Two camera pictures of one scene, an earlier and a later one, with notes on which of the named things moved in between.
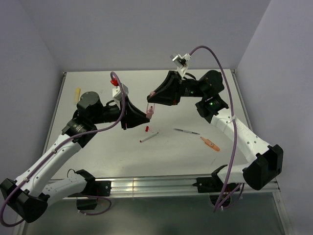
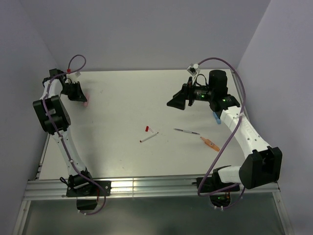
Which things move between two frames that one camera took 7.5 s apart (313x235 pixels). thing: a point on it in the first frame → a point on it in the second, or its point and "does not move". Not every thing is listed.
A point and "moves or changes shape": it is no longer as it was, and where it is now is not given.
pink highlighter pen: (152, 93) moves or changes shape
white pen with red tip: (148, 137) does not move
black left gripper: (134, 116) → (79, 95)
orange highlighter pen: (207, 141) does not move
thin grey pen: (187, 131) does not move
